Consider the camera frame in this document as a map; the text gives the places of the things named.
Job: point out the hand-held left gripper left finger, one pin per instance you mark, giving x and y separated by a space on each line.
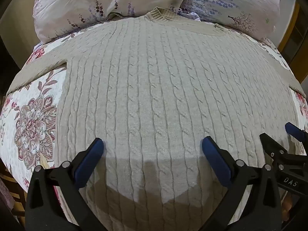
88 161

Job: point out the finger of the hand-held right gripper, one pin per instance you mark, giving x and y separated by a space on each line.
294 131
270 144

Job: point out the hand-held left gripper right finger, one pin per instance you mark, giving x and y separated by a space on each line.
217 160

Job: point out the person's right hand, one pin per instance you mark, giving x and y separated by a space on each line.
286 205

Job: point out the floral quilted bed cover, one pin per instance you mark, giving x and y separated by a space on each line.
31 115

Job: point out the wooden chair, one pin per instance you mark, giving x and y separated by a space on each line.
10 192

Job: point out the wooden headboard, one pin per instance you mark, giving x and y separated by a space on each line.
292 36

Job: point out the floral blue sprig pillow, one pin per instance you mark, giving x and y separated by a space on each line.
231 2

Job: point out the floral pink pillow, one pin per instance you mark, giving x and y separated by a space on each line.
96 2

